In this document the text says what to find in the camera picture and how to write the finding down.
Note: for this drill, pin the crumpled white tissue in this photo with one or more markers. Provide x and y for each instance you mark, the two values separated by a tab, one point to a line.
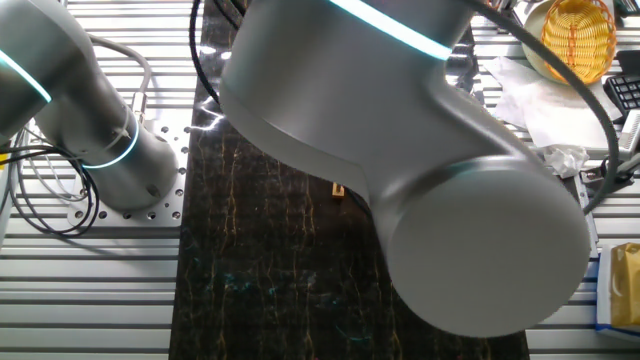
565	161

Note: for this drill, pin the blue yellow box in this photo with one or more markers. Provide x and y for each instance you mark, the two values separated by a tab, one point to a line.
602	300

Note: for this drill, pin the flat white paper sheet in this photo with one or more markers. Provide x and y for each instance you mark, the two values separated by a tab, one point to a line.
550	110

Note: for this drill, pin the wooden dish rack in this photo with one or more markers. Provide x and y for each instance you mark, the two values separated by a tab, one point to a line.
338	190

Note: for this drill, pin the oval orange woven basket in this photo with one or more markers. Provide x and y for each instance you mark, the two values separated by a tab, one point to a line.
580	42

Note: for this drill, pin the black marble pattern mat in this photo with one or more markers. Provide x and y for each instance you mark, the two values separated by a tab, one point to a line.
275	250

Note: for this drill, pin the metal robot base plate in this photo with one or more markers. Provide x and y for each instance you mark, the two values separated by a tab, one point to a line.
170	200

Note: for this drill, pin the small grey clamp device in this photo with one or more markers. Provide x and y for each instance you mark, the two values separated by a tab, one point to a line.
617	172

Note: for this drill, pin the black keyboard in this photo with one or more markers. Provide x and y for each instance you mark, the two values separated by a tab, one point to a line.
625	95

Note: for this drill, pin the white bowl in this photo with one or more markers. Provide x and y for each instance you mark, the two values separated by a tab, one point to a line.
532	40

